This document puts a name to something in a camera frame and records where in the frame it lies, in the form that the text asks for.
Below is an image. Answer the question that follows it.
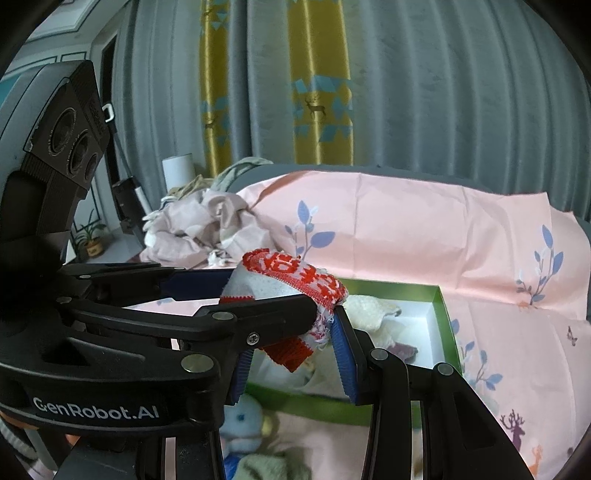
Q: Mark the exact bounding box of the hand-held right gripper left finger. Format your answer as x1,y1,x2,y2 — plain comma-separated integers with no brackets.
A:
55,348,254,480

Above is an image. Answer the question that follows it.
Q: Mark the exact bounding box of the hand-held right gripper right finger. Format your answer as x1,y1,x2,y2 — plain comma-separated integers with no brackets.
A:
332,307,529,480

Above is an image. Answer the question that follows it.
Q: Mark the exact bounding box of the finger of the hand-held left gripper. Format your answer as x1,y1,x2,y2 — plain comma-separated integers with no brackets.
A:
58,294,320,366
60,262,233,305

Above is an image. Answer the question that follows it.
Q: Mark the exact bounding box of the red and white sock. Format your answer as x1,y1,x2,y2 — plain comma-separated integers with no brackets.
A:
219,248,348,374

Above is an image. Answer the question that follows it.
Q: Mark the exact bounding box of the white cream fluffy cloth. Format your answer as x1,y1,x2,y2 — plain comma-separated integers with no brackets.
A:
351,318,398,352

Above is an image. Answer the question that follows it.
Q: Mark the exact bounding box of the blue plush toy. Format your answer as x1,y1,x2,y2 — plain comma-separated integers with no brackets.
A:
221,394,269,457

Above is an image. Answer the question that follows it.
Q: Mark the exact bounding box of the yellowish cream fluffy cloth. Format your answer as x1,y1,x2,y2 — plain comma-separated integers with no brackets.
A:
344,295,402,333

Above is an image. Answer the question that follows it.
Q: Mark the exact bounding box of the purple fluffy cloth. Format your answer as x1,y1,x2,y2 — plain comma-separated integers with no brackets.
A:
390,342,421,361

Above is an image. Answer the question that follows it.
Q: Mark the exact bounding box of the green cardboard box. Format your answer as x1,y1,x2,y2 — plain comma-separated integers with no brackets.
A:
231,277,462,428

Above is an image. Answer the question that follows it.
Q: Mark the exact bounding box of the green fluffy cloth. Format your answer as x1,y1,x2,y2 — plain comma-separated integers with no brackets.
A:
233,452,312,480

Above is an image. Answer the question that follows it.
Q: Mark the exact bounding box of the crumpled beige bedding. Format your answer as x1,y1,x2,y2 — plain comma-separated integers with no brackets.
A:
141,175,278,271

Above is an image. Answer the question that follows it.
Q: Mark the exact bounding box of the black device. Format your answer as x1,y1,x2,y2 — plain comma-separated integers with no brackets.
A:
112,178,151,245

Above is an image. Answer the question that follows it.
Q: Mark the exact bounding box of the white cylinder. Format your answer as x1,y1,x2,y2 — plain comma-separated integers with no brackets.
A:
161,154,195,195

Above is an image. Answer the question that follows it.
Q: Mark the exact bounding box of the potted plant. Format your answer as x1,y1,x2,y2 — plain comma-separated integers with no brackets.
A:
74,210,109,259

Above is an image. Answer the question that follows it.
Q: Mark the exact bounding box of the grey-green cloth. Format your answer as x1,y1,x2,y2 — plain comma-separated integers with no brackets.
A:
210,157,275,192

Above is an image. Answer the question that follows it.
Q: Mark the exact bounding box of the pink printed bed sheet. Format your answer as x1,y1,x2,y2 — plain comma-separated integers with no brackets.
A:
134,170,591,480

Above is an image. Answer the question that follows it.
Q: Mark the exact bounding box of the grey and yellow curtain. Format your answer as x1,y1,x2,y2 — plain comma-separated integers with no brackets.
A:
111,0,591,232

